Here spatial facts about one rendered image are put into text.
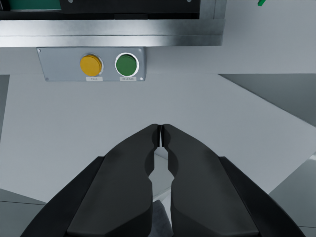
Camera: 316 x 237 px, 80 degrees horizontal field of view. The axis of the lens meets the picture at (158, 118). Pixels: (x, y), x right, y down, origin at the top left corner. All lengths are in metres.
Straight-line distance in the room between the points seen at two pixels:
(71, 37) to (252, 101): 0.47
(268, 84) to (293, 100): 0.26
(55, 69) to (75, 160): 0.34
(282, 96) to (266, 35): 1.19
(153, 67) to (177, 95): 0.10
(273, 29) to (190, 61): 0.20
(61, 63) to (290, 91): 1.56
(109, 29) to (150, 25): 0.07
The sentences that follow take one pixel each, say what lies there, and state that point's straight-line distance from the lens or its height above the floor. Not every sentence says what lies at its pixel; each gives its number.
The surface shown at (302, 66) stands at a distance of 0.61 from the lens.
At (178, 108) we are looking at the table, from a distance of 0.54.
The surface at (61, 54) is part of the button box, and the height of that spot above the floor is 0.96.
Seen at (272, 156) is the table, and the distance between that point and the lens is 0.72.
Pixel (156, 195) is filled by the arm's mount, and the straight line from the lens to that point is 0.51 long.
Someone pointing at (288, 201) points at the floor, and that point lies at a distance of 2.53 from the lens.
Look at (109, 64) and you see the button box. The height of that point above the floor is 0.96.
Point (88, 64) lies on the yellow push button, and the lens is 0.41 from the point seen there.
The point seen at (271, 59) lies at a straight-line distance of 0.57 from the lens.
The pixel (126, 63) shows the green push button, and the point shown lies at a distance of 0.39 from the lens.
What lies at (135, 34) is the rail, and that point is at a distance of 0.40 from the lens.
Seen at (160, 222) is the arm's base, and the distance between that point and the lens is 0.51.
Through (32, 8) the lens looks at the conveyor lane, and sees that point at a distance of 0.46.
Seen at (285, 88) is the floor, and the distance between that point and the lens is 1.70.
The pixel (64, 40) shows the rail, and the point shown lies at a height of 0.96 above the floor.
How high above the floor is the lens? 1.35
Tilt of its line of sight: 62 degrees down
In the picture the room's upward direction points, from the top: 179 degrees counter-clockwise
